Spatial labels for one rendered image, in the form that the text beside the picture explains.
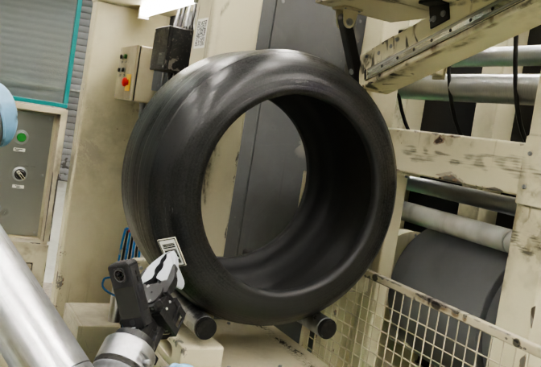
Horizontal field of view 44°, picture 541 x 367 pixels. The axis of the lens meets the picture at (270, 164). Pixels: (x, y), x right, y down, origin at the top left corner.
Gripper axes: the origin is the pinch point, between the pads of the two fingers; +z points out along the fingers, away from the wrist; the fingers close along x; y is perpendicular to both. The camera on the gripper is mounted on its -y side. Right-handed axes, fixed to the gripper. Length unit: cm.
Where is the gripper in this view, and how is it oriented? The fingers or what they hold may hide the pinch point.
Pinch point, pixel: (168, 253)
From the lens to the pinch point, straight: 127.2
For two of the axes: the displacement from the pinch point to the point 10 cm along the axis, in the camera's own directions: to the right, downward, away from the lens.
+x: 9.0, -1.8, -4.1
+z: 2.3, -5.9, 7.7
